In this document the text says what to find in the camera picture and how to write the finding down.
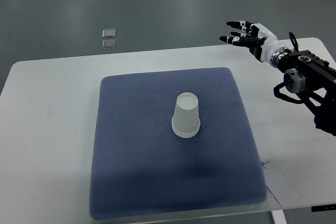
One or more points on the white paper cup on cushion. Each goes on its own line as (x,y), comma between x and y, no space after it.
(186,133)

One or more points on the upper floor socket plate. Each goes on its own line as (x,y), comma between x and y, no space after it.
(109,33)

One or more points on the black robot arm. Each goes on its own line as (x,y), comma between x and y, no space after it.
(308,80)

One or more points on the black table control panel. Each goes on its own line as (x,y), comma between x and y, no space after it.
(321,208)

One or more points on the white table leg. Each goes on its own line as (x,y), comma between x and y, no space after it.
(278,217)

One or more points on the blue textured cushion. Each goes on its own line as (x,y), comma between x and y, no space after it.
(140,167)

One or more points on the white paper cup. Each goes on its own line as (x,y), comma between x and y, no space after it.
(186,133)
(186,113)

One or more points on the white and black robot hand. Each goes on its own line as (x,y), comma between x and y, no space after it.
(260,41)

